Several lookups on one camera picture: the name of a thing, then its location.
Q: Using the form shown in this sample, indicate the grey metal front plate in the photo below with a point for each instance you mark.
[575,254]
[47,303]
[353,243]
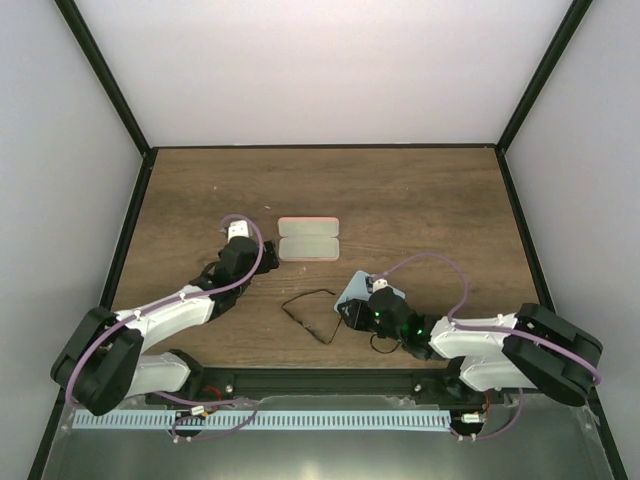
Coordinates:
[548,441]

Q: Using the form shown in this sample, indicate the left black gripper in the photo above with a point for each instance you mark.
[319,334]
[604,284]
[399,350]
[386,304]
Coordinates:
[273,263]

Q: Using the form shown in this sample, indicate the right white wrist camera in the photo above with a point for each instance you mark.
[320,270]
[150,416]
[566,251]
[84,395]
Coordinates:
[375,284]

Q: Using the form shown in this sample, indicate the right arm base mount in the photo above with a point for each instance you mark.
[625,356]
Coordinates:
[438,387]

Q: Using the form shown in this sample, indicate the light blue slotted strip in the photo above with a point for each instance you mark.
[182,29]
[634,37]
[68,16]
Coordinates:
[396,420]

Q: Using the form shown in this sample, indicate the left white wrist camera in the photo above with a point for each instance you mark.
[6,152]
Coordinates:
[237,229]

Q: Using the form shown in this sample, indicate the pink glasses case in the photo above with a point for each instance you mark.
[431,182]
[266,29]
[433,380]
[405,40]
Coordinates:
[308,239]

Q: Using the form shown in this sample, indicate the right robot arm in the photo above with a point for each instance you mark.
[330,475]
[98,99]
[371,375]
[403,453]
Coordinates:
[532,348]

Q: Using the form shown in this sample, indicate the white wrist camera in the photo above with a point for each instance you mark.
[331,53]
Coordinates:
[237,229]
[375,284]

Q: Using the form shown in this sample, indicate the light blue cleaning cloth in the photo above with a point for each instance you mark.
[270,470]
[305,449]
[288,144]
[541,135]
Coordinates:
[356,289]

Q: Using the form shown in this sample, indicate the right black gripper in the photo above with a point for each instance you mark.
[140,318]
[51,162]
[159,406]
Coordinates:
[356,310]

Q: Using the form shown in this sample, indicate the black aluminium frame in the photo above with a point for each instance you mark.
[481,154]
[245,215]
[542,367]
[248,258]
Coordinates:
[561,40]

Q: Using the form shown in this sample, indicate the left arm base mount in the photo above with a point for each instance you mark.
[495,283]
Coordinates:
[210,384]

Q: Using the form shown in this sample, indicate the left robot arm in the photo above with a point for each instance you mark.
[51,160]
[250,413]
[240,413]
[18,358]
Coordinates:
[106,359]

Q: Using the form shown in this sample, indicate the black sunglasses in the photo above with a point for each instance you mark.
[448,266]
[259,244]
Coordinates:
[313,311]

